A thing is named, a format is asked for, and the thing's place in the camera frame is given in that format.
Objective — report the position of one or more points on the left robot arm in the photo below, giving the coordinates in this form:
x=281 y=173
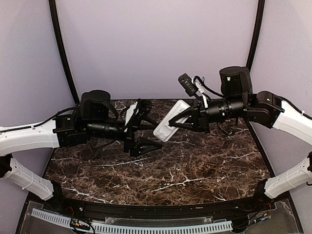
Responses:
x=95 y=116

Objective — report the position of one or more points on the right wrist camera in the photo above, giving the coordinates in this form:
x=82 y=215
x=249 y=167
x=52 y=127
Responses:
x=193 y=88

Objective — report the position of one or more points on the white slotted cable duct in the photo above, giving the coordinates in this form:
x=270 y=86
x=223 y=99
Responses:
x=133 y=226

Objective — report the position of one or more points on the black frame post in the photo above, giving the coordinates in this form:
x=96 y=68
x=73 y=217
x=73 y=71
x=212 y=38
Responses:
x=61 y=50
x=256 y=33

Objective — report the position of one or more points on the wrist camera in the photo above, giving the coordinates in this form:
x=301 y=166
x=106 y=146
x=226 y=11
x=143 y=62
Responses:
x=127 y=115
x=193 y=88

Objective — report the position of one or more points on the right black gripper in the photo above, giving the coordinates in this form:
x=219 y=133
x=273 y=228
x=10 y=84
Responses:
x=199 y=118

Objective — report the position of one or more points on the right black frame post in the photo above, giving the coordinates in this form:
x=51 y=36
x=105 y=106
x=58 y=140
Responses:
x=256 y=33

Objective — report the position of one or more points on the left black frame post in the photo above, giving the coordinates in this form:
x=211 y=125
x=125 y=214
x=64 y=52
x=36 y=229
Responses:
x=61 y=50

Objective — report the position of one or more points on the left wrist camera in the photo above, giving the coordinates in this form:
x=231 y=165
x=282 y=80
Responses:
x=127 y=115

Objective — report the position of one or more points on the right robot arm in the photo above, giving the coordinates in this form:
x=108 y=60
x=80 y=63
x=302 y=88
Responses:
x=264 y=108

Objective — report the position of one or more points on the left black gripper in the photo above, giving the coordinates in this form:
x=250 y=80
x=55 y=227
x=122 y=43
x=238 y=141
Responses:
x=130 y=144

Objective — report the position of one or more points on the black front rail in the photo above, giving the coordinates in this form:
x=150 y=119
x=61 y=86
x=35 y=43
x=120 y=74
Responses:
x=99 y=211

